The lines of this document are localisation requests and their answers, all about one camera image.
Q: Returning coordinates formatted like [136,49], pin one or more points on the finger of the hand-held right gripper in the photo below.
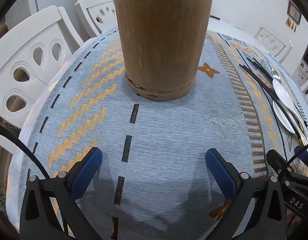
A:
[304,154]
[275,158]

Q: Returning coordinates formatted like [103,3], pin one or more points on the metal spoon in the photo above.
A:
[275,73]

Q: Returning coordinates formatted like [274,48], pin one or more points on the white dotted rice paddle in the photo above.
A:
[281,120]
[280,90]

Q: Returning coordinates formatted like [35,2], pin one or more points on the orange hanging tassels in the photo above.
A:
[293,26]

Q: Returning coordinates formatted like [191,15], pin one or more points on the small framed picture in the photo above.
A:
[294,11]

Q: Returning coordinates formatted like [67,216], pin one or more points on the blue patterned table mat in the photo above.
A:
[169,135]

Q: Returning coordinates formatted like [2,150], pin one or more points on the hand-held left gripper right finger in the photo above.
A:
[220,173]

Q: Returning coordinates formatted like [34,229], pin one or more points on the wooden utensil holder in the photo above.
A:
[161,42]

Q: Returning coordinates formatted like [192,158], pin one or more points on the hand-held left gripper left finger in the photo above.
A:
[87,170]

